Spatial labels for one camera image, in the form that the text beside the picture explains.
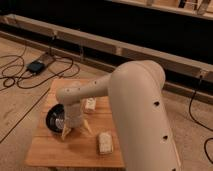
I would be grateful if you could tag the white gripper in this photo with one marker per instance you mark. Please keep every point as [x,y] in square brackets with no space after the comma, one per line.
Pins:
[74,119]

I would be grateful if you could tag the wooden frame rail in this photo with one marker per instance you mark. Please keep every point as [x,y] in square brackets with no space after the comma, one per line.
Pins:
[168,61]

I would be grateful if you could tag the black bowl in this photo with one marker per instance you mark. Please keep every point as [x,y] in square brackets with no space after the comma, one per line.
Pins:
[55,118]

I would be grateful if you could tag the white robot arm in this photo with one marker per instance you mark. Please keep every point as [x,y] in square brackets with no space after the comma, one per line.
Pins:
[134,90]

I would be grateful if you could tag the wooden table board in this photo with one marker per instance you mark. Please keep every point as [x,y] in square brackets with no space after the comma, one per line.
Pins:
[77,150]

